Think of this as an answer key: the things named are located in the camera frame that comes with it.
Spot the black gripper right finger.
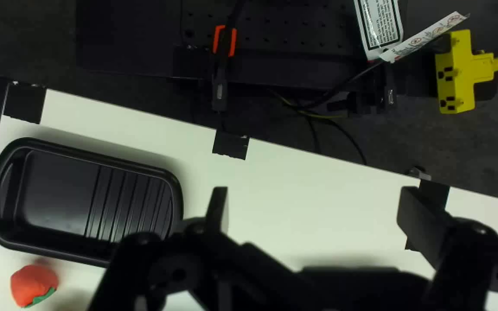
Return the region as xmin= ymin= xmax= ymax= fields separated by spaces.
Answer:
xmin=396 ymin=179 xmax=496 ymax=274

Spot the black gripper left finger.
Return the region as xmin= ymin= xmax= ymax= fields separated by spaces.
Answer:
xmin=185 ymin=186 xmax=240 ymax=262

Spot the black power plug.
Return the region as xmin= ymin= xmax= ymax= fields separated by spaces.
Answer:
xmin=325 ymin=73 xmax=399 ymax=118

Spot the black plastic tray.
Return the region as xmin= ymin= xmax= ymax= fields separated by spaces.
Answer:
xmin=0 ymin=137 xmax=185 ymax=269

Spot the yellow power adapter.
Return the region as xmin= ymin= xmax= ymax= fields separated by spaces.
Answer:
xmin=434 ymin=30 xmax=498 ymax=117

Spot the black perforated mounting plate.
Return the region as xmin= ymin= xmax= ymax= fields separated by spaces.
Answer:
xmin=74 ymin=0 xmax=392 ymax=92

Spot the white paper strip tag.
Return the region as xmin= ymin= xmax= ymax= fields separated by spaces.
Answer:
xmin=377 ymin=11 xmax=470 ymax=65

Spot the red green plush tomato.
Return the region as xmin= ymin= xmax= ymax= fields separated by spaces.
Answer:
xmin=8 ymin=263 xmax=60 ymax=310

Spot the white barcode label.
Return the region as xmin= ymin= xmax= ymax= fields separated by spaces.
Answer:
xmin=352 ymin=0 xmax=404 ymax=63

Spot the orange handled black clamp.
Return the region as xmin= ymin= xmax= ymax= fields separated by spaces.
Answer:
xmin=209 ymin=22 xmax=240 ymax=113

